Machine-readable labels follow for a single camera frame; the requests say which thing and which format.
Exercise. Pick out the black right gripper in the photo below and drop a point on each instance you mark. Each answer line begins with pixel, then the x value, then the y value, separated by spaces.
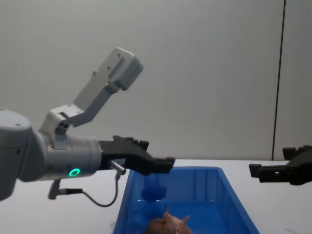
pixel 302 168

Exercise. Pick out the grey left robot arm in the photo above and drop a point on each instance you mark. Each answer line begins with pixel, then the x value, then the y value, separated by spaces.
pixel 73 156

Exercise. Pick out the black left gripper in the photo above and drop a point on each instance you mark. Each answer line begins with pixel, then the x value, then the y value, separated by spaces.
pixel 126 151

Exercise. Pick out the blue plastic bin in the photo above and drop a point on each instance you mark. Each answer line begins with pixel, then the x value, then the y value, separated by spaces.
pixel 214 195

